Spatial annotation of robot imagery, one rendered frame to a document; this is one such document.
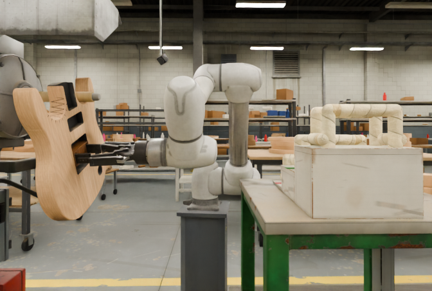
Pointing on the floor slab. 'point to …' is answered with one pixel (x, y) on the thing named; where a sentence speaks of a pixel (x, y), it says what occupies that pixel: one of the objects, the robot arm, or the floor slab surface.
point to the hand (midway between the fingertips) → (83, 153)
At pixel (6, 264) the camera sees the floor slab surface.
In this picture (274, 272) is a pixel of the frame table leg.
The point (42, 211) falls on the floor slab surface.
